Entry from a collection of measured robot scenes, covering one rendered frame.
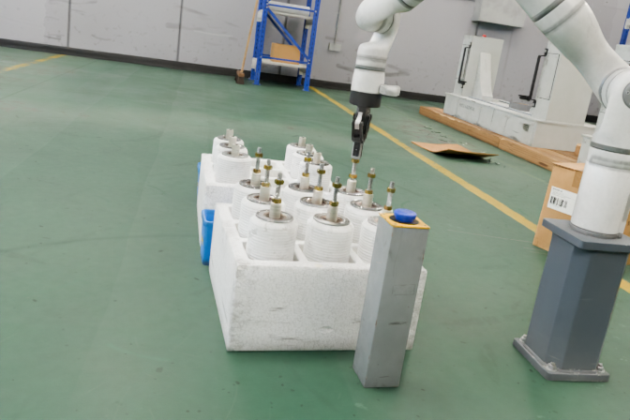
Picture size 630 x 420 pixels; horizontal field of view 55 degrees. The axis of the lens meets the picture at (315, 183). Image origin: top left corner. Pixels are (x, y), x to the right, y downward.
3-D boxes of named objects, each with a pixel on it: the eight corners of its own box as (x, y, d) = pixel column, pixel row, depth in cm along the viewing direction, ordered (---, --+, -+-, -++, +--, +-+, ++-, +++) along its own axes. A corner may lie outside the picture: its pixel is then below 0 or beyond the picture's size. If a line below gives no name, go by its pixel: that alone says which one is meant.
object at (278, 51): (295, 63, 704) (298, 46, 700) (299, 65, 681) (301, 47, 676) (269, 60, 698) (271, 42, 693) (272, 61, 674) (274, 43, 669)
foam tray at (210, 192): (308, 213, 213) (316, 163, 208) (335, 254, 176) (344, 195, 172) (196, 204, 204) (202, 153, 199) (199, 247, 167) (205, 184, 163)
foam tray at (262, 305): (353, 275, 163) (365, 211, 159) (412, 350, 127) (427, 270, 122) (208, 270, 152) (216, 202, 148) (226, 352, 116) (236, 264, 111)
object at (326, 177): (320, 217, 185) (328, 160, 181) (326, 228, 176) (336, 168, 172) (289, 215, 183) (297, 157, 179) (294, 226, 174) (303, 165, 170)
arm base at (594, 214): (598, 226, 129) (619, 147, 125) (627, 241, 120) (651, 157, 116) (560, 222, 127) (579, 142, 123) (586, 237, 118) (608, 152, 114)
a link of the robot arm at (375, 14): (347, 8, 138) (388, -28, 128) (374, 14, 143) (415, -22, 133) (355, 36, 136) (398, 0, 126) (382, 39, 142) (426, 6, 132)
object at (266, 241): (292, 311, 120) (304, 226, 116) (244, 311, 117) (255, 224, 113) (280, 291, 129) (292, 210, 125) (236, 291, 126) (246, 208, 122)
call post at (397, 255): (385, 367, 119) (413, 216, 111) (399, 387, 112) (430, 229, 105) (352, 367, 117) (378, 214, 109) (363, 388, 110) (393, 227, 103)
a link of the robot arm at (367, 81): (396, 97, 136) (399, 69, 134) (347, 90, 138) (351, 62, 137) (400, 95, 145) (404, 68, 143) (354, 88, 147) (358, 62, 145)
